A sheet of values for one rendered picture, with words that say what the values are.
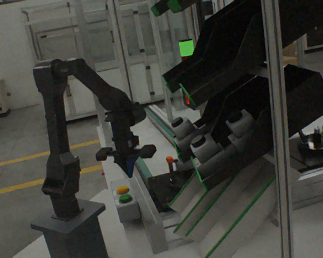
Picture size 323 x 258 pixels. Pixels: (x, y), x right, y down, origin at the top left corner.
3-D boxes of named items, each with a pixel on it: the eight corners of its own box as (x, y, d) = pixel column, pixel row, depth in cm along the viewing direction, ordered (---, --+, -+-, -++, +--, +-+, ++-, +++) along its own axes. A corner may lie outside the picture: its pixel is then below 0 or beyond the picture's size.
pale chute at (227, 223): (210, 281, 70) (193, 271, 69) (199, 243, 83) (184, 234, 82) (302, 174, 65) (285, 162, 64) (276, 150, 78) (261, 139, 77)
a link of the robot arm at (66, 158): (49, 58, 82) (69, 58, 87) (30, 61, 86) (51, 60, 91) (65, 190, 87) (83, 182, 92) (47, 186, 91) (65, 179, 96)
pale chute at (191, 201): (187, 241, 84) (173, 233, 83) (181, 213, 97) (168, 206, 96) (262, 150, 79) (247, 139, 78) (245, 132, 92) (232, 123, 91)
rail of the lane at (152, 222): (154, 254, 102) (147, 222, 99) (115, 155, 185) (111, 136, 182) (171, 249, 103) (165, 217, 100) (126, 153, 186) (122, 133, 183)
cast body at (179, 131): (183, 153, 83) (165, 130, 81) (179, 148, 87) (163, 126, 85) (212, 132, 83) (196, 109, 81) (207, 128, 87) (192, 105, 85)
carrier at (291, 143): (309, 172, 115) (308, 136, 111) (272, 149, 137) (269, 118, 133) (369, 154, 119) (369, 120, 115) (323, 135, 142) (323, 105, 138)
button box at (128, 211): (120, 223, 113) (116, 207, 112) (112, 196, 133) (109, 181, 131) (141, 218, 115) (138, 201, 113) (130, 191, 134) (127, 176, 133)
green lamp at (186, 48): (183, 56, 124) (181, 42, 122) (179, 55, 129) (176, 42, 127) (196, 53, 125) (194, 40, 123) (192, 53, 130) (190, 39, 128)
